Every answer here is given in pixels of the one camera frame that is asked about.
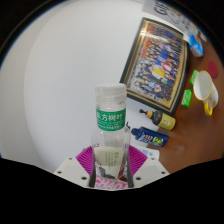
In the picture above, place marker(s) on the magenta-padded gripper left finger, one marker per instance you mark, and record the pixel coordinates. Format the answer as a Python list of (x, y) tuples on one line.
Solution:
[(70, 170)]

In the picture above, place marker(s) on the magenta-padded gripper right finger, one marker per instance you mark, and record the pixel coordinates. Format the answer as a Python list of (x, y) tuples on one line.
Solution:
[(150, 170)]

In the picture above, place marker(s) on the clear bottle with green label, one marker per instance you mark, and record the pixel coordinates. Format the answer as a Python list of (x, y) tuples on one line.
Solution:
[(110, 120)]

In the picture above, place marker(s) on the dark blue pump bottle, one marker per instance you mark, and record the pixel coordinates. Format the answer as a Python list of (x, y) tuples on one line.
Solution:
[(151, 136)]

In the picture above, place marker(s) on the dark bottle with yellow label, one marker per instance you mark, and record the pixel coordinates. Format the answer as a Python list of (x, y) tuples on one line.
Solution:
[(163, 120)]

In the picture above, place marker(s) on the small green packet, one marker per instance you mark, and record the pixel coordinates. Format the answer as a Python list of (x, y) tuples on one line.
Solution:
[(194, 77), (186, 98)]

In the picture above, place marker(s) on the framed group photo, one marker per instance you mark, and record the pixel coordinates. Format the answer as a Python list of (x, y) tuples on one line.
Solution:
[(156, 66)]

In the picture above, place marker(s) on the flat round red coaster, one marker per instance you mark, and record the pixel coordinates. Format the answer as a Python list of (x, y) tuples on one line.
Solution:
[(212, 69)]

